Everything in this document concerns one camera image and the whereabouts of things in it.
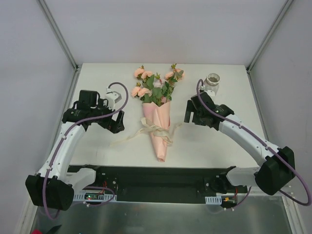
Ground cream ribbon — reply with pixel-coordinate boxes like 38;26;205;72
110;117;183;146

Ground right white cable duct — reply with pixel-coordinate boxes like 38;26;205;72
205;195;237;205

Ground pink paper wrapping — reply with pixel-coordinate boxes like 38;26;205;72
142;102;173;162

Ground pink flowers with green leaves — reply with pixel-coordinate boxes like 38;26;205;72
131;64;184;107

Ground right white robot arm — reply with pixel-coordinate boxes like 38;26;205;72
184;92;295;195

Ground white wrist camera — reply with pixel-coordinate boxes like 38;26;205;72
199;85;215;99
104;88;122;110

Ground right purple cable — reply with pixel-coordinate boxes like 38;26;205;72
196;78;312;206

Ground aluminium front rail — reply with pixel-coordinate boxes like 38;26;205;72
250;185;293;196

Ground aluminium frame post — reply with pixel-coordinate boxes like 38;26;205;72
36;0;80;72
246;0;295;74

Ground white cable duct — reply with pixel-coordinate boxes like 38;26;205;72
205;195;237;205
73;191;117;203

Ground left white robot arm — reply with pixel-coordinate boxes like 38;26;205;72
25;88;124;211

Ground left white cable duct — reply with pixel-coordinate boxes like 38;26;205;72
73;191;117;203

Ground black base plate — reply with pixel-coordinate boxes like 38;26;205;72
68;164;247;204

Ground red object at bottom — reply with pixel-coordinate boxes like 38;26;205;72
31;229;42;234

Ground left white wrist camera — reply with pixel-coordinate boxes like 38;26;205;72
104;88;122;110

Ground right aluminium frame post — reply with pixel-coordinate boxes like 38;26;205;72
246;0;295;74

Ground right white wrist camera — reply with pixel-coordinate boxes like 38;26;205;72
199;85;215;99

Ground left aluminium frame post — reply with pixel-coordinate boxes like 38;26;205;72
36;0;80;72

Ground white ribbed ceramic vase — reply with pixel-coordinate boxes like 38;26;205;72
203;73;220;95

